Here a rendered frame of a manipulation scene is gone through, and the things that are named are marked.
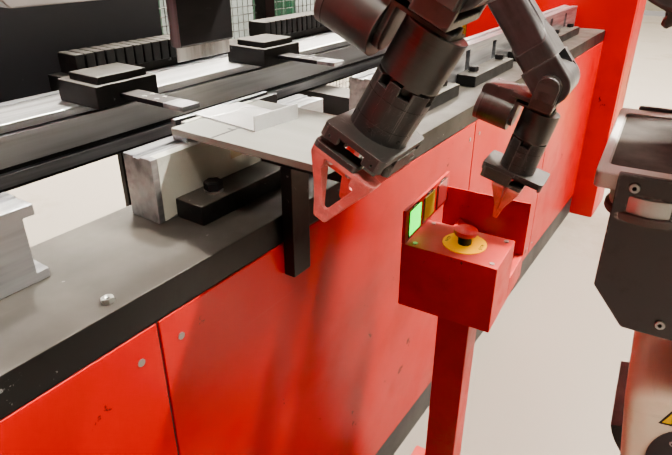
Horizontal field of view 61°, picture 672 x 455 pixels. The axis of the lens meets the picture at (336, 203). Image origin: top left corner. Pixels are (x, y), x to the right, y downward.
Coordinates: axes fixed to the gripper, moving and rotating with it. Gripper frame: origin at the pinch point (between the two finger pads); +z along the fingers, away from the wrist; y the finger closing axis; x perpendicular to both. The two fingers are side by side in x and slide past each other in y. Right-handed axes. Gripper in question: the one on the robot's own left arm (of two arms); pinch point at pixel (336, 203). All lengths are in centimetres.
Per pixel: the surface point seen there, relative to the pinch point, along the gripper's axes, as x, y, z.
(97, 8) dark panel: -76, -42, 24
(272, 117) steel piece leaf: -18.1, -17.2, 6.2
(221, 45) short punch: -32.7, -22.1, 4.4
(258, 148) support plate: -14.3, -8.9, 6.3
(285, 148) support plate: -11.7, -10.4, 4.8
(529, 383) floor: 55, -106, 76
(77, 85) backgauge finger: -51, -16, 22
